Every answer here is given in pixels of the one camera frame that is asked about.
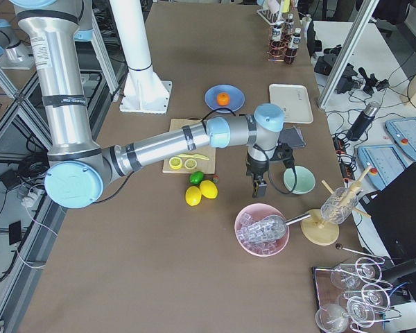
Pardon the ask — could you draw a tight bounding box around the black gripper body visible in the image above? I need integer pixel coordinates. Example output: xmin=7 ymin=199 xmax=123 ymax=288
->
xmin=245 ymin=147 xmax=269 ymax=187

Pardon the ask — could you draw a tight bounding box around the blue round plate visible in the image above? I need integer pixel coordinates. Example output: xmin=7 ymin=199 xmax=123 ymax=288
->
xmin=205 ymin=84 xmax=245 ymax=113

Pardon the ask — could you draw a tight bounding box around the orange fruit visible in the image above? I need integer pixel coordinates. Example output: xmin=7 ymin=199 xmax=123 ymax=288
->
xmin=216 ymin=92 xmax=230 ymax=106

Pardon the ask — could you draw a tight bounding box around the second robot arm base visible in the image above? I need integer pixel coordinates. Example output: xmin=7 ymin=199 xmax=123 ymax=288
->
xmin=0 ymin=19 xmax=35 ymax=70

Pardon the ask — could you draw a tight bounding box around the pink bowl with ice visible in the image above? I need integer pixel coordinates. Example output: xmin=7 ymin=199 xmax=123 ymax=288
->
xmin=234 ymin=203 xmax=290 ymax=257

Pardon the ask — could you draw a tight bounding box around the metal ice scoop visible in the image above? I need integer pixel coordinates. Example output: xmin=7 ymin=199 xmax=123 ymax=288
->
xmin=259 ymin=213 xmax=311 ymax=241

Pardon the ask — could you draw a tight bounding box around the upper whole lemon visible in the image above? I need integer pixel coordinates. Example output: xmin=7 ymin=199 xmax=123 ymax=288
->
xmin=199 ymin=180 xmax=218 ymax=199

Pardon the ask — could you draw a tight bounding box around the whole lemon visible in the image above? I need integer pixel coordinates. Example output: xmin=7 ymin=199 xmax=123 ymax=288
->
xmin=185 ymin=186 xmax=202 ymax=207
xmin=199 ymin=180 xmax=218 ymax=199

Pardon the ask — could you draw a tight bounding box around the mint green bowl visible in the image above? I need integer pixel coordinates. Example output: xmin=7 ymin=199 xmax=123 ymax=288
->
xmin=283 ymin=166 xmax=316 ymax=195

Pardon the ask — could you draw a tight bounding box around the grey folded cloth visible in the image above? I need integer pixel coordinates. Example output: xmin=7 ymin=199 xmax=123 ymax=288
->
xmin=279 ymin=126 xmax=306 ymax=149

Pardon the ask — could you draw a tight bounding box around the bamboo cutting board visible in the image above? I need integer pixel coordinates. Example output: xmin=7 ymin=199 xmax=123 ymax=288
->
xmin=162 ymin=119 xmax=216 ymax=174

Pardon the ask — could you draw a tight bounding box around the yellow plastic knife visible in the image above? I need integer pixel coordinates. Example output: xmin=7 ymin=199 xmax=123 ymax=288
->
xmin=177 ymin=153 xmax=210 ymax=161

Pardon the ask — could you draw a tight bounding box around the green lime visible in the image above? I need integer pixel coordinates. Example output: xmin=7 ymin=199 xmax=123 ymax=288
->
xmin=189 ymin=171 xmax=205 ymax=185

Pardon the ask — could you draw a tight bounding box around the lower whole lemon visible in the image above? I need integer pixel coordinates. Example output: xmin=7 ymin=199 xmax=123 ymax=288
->
xmin=185 ymin=186 xmax=202 ymax=207

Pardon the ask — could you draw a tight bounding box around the upper lemon half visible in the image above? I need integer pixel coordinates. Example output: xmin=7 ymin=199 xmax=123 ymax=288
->
xmin=184 ymin=158 xmax=198 ymax=171

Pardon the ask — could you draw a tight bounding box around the lemon half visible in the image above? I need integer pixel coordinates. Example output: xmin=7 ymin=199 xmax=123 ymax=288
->
xmin=168 ymin=156 xmax=183 ymax=170
xmin=184 ymin=158 xmax=198 ymax=171

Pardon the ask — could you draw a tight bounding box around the lower lemon half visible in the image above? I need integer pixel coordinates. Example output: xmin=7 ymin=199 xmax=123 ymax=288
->
xmin=168 ymin=156 xmax=183 ymax=170

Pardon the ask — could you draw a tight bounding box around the cream rabbit tray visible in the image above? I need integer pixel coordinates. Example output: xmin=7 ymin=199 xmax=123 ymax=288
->
xmin=269 ymin=83 xmax=313 ymax=124

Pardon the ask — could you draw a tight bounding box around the clear glass on stand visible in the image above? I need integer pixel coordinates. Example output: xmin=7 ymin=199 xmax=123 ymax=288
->
xmin=320 ymin=187 xmax=358 ymax=225

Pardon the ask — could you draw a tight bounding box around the orange power strip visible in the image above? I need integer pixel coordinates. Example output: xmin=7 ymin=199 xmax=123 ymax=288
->
xmin=333 ymin=136 xmax=357 ymax=181

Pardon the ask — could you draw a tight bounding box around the right tea bottle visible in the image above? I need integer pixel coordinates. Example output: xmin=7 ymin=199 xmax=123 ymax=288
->
xmin=284 ymin=28 xmax=302 ymax=64

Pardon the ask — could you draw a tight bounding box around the tea bottle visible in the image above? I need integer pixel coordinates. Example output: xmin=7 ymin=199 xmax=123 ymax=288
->
xmin=269 ymin=21 xmax=284 ymax=60
xmin=284 ymin=28 xmax=302 ymax=64
xmin=284 ymin=13 xmax=294 ymax=40

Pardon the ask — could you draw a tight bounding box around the front tea bottle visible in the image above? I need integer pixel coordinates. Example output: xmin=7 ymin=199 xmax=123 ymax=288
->
xmin=269 ymin=21 xmax=284 ymax=60

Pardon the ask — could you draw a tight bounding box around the black thermos bottle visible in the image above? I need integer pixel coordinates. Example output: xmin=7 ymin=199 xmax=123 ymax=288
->
xmin=346 ymin=101 xmax=381 ymax=142

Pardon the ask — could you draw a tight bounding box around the lower blue teach pendant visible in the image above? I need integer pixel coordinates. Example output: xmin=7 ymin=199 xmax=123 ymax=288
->
xmin=357 ymin=144 xmax=408 ymax=190

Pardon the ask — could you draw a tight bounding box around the blue teach pendant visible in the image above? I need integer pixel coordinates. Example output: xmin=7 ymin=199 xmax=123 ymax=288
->
xmin=357 ymin=144 xmax=408 ymax=190
xmin=385 ymin=117 xmax=416 ymax=161

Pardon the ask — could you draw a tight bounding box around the black laptop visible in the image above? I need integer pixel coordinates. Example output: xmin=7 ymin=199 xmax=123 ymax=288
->
xmin=360 ymin=162 xmax=416 ymax=261

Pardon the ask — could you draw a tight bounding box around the wine glass rack tray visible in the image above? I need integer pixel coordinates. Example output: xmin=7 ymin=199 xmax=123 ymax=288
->
xmin=312 ymin=256 xmax=416 ymax=332

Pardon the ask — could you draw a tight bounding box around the left tea bottle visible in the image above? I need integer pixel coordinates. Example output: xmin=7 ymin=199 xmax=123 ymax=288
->
xmin=284 ymin=13 xmax=294 ymax=40

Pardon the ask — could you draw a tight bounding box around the upper blue teach pendant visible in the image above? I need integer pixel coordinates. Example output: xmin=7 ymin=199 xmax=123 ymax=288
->
xmin=385 ymin=117 xmax=416 ymax=161

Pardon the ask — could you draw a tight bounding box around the copper wire bottle rack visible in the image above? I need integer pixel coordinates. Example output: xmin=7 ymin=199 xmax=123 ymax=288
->
xmin=268 ymin=19 xmax=295 ymax=62

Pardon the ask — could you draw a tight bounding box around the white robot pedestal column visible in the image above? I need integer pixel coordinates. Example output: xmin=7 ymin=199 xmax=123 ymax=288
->
xmin=110 ymin=0 xmax=172 ymax=114

